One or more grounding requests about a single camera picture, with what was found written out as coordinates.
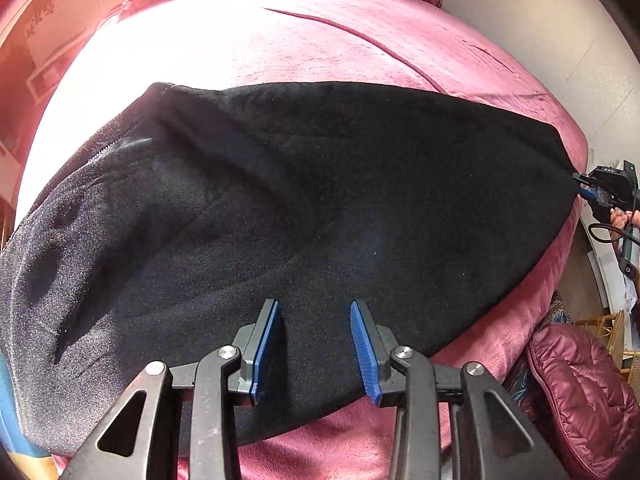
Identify maroon puffer jacket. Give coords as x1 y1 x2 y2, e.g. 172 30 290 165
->
527 324 640 480

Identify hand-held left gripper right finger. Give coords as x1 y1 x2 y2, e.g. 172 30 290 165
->
350 301 571 480

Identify white floral box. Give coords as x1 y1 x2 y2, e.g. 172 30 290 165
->
25 0 101 61

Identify wicker chair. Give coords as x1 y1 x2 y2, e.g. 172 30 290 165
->
575 307 640 376

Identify black cable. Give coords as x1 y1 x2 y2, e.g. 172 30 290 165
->
588 222 640 247

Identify floral patterned cloth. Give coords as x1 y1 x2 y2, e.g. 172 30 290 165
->
505 295 576 411

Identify black pants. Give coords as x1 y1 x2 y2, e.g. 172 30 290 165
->
0 80 581 461

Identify person's right hand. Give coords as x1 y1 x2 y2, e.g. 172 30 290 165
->
610 209 640 233

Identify pink bed blanket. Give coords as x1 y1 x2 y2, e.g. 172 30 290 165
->
12 0 591 480

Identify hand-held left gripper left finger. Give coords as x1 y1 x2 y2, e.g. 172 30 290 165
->
59 299 283 480

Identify white storage crate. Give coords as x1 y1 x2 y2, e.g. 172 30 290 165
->
27 55 71 101

